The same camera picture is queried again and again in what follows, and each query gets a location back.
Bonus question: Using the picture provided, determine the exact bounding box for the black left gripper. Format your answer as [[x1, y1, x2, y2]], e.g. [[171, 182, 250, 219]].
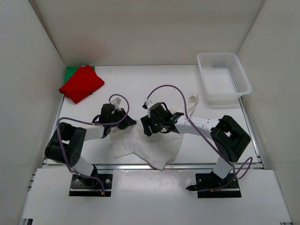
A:
[[109, 108, 136, 129]]

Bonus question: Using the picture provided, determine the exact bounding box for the white cloth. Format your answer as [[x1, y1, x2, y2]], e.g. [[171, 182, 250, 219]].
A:
[[109, 91, 200, 171]]

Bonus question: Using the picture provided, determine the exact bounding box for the red t shirt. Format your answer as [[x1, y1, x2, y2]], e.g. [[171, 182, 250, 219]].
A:
[[58, 65, 105, 104]]

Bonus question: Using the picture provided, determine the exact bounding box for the green t shirt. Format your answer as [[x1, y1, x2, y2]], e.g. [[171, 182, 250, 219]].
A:
[[60, 66, 96, 96]]

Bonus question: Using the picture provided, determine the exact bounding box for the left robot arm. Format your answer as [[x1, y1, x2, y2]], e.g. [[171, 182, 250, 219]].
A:
[[45, 103, 136, 188]]

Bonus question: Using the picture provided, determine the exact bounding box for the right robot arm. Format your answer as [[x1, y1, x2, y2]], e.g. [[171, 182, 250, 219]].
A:
[[141, 101, 251, 188]]

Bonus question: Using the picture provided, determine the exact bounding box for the white plastic basket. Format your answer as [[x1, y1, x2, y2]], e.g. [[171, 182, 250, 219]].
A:
[[197, 52, 252, 105]]

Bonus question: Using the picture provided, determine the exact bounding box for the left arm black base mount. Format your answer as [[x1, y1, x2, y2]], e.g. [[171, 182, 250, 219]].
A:
[[69, 172, 113, 197]]

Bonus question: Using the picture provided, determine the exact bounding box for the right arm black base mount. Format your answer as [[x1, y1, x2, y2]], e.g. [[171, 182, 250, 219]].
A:
[[186, 172, 242, 198]]

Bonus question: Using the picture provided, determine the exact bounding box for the aluminium table edge rail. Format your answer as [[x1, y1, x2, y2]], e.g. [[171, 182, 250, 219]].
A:
[[42, 163, 263, 170]]

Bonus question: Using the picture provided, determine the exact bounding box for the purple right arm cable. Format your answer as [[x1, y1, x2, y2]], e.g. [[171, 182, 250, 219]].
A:
[[142, 84, 253, 194]]

